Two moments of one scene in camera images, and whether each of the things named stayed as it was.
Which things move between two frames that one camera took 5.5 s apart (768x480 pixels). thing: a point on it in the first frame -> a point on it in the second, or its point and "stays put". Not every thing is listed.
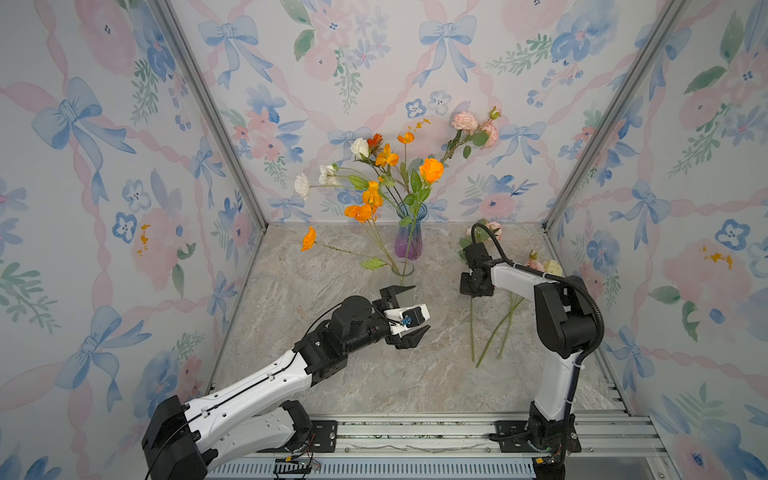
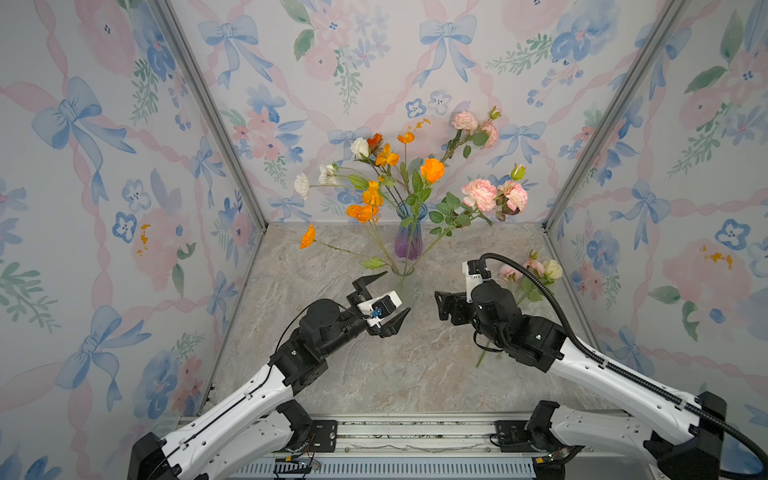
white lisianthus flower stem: (331, 175) stays put
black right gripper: (464, 290) -> (444, 309)
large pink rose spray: (482, 233) -> (481, 198)
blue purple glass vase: (409, 234) stays put
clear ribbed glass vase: (403, 267) stays put
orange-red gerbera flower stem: (374, 142) stays put
